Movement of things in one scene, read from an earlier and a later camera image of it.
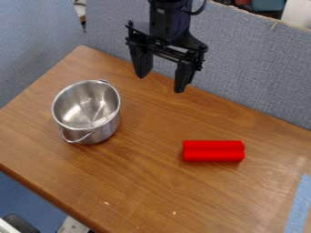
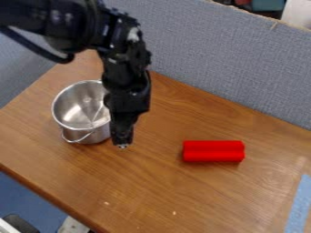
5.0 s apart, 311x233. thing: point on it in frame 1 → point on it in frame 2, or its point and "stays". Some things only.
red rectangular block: [212, 151] stays
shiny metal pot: [85, 106] stays
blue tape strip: [298, 218] stays
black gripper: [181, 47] → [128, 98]
